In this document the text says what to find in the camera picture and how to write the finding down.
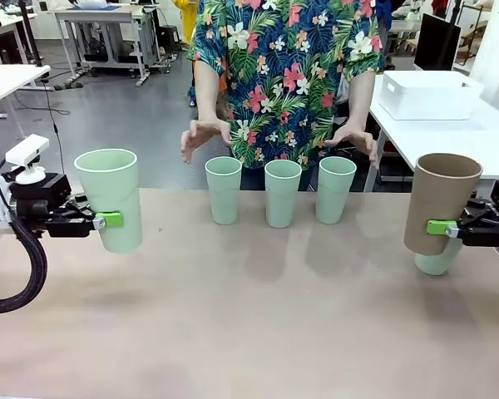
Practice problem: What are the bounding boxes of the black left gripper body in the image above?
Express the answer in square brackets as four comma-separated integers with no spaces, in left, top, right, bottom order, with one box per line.
[8,173,74,234]

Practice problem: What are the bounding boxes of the light green plastic cup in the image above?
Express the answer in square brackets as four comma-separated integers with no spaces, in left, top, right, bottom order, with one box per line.
[73,148,144,254]
[413,239,462,277]
[264,160,303,229]
[314,156,357,225]
[205,156,243,226]

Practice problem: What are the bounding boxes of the brown plastic cup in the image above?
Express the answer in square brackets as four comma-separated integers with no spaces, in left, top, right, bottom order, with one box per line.
[403,152,484,256]

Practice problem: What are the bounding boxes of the white plastic basket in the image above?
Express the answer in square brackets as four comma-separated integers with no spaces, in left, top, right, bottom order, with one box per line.
[378,70,486,121]

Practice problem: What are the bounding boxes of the person's right forearm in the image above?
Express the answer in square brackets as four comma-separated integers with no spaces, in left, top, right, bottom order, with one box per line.
[193,62,224,126]

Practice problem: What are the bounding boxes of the person's left forearm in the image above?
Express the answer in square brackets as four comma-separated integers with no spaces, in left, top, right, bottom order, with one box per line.
[344,70,378,132]

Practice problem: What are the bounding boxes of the person's right hand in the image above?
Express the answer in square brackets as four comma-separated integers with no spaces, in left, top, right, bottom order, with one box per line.
[180,118,233,166]

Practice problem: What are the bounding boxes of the person's left hand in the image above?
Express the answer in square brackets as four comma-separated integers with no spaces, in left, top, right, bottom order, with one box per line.
[323,123,380,170]

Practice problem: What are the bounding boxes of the white desk with grey legs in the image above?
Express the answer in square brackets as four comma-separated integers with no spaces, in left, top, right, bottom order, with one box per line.
[0,64,52,121]

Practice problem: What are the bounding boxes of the wooden chair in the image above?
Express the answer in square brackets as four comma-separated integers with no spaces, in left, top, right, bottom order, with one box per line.
[459,18,490,66]

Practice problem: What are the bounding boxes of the black stand pole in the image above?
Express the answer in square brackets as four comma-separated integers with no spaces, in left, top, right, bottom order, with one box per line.
[18,0,45,68]

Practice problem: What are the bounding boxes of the black monitor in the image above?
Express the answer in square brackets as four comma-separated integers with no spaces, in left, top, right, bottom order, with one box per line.
[413,12,462,72]

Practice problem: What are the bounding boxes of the white desk with dark drawers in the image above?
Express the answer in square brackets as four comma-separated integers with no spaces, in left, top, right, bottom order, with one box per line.
[0,12,39,66]

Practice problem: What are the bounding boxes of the white height-adjustable desk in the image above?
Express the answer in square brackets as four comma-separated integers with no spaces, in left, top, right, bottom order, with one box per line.
[53,6,157,87]

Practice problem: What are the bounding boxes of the person yellow jacket orange shorts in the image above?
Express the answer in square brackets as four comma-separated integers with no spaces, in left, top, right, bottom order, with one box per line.
[172,0,199,107]

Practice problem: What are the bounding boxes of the person in blue jacket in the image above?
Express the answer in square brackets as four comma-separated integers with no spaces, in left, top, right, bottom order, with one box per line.
[378,0,395,32]

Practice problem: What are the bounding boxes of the person in floral shirt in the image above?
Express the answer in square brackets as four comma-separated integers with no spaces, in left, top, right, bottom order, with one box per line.
[186,0,388,192]

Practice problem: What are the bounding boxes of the black sleeved left arm cable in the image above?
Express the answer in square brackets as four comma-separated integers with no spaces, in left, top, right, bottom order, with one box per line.
[0,215,49,315]

